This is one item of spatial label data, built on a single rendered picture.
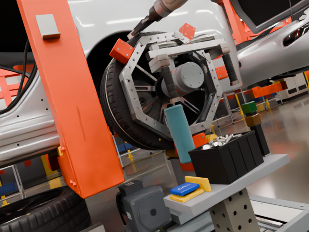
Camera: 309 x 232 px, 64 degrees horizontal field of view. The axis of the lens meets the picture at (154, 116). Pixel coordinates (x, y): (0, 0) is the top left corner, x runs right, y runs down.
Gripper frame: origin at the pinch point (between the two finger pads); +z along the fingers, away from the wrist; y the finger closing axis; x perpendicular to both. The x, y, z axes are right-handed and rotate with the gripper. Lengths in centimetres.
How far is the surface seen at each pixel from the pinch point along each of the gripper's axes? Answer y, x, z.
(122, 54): -21.3, -8.6, -3.0
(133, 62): -19.0, -14.5, -4.1
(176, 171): -14, -77, 16
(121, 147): 216, -102, 318
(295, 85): 799, -300, 91
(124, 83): -27.1, -20.3, 0.5
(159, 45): -22.7, -15.9, -23.2
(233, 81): -4, -47, -35
